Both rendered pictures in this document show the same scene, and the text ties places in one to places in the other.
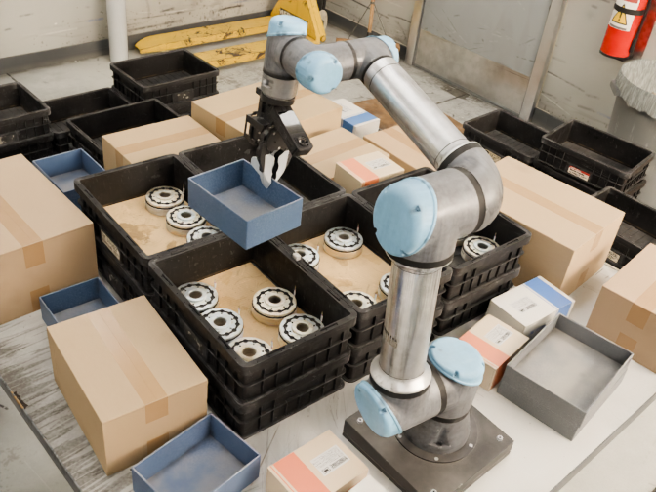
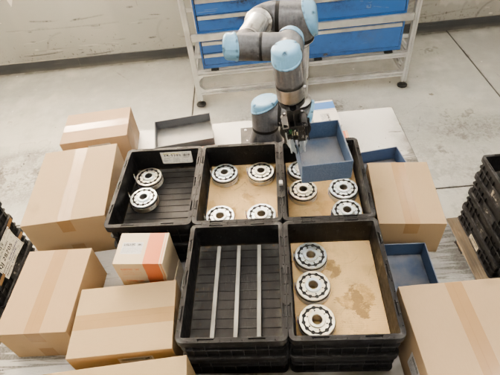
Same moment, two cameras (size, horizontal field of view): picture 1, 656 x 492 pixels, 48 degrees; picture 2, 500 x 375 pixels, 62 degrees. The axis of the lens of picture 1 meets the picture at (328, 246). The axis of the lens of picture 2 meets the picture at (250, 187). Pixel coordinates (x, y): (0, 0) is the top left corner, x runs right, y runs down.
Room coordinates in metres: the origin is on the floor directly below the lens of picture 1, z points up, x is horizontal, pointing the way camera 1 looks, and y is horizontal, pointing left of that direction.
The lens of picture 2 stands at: (2.13, 0.77, 1.98)
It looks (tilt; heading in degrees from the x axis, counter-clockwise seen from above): 46 degrees down; 229
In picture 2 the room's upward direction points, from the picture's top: 7 degrees counter-clockwise
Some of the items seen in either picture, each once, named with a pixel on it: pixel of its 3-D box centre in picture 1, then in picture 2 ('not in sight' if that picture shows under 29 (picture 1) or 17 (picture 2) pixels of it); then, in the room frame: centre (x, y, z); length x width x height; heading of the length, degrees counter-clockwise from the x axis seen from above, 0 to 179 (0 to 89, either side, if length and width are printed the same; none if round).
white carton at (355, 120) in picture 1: (348, 123); not in sight; (2.48, -0.01, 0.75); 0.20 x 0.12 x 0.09; 46
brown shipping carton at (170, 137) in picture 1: (164, 162); not in sight; (1.98, 0.54, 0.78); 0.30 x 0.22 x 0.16; 134
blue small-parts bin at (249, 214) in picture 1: (244, 201); (321, 150); (1.31, 0.19, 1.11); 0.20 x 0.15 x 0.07; 48
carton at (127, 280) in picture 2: not in sight; (149, 266); (1.87, -0.09, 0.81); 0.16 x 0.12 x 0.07; 129
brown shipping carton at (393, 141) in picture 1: (414, 168); (56, 300); (2.15, -0.25, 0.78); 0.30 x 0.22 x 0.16; 44
